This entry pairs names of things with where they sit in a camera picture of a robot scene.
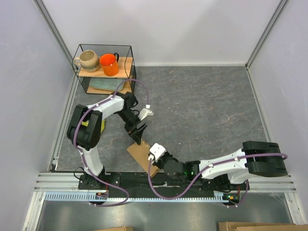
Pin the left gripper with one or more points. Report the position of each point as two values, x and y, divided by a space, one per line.
135 133

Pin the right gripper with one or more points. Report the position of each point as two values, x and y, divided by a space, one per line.
157 163

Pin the brown cardboard express box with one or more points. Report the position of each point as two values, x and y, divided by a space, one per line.
140 154

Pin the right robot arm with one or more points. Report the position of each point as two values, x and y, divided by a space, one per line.
255 158

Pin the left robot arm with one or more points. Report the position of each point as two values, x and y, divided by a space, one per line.
85 127

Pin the yellow-green dotted plate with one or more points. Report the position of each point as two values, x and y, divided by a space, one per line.
102 125

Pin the light green tray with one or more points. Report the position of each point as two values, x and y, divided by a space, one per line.
106 83

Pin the orange mug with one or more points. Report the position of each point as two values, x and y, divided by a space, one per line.
109 63

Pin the cardboard piece bottom centre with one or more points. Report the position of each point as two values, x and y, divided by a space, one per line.
124 228

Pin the beige ceramic mug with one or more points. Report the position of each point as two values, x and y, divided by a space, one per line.
88 60

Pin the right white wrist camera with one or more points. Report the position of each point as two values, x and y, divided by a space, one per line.
156 152

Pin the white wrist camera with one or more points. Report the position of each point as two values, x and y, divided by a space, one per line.
156 152
146 111

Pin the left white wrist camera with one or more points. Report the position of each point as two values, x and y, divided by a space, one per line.
146 111

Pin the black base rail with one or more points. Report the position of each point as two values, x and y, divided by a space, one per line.
137 185

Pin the black wire wooden shelf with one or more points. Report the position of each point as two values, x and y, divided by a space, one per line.
126 64

